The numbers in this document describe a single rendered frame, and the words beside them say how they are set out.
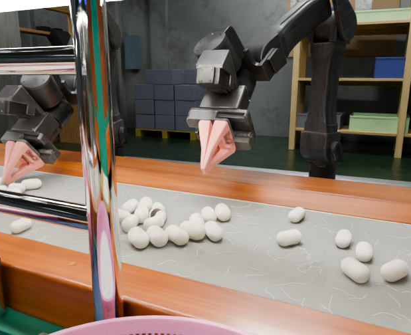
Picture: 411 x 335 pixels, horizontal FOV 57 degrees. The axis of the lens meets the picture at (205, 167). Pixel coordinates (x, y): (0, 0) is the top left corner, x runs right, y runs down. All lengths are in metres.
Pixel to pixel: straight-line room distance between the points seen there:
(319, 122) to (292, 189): 0.27
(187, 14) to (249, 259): 6.28
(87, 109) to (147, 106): 5.75
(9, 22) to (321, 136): 4.76
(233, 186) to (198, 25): 5.93
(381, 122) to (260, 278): 4.65
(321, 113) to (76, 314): 0.67
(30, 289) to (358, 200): 0.47
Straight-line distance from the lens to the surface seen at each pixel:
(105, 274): 0.31
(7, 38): 5.28
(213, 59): 0.57
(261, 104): 6.17
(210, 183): 0.69
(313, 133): 0.89
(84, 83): 0.27
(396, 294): 0.44
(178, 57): 6.65
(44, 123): 0.80
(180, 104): 5.76
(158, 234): 0.48
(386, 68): 4.96
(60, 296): 0.40
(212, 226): 0.49
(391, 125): 5.02
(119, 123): 1.11
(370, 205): 0.63
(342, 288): 0.43
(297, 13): 0.79
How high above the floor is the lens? 0.95
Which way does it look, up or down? 14 degrees down
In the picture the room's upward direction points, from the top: straight up
